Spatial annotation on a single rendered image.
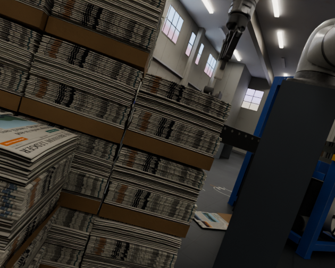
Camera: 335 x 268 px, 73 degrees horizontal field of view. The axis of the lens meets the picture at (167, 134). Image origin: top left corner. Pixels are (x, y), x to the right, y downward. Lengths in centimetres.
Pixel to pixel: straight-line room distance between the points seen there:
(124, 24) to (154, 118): 28
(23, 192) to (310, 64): 97
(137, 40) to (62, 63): 22
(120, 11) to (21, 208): 54
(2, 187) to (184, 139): 46
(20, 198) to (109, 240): 40
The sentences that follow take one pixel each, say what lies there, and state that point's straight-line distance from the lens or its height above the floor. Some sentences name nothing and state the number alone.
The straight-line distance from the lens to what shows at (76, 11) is 75.
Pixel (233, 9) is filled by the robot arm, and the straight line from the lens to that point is 97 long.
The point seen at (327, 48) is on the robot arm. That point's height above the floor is 111.
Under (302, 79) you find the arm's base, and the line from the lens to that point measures 101.
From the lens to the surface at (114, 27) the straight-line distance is 72.
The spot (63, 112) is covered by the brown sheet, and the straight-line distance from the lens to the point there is 70.
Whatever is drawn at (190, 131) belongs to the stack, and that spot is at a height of 71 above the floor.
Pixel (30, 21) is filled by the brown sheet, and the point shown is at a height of 85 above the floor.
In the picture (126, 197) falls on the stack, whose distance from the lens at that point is 73.
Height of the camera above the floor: 73
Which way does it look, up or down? 4 degrees down
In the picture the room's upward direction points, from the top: 19 degrees clockwise
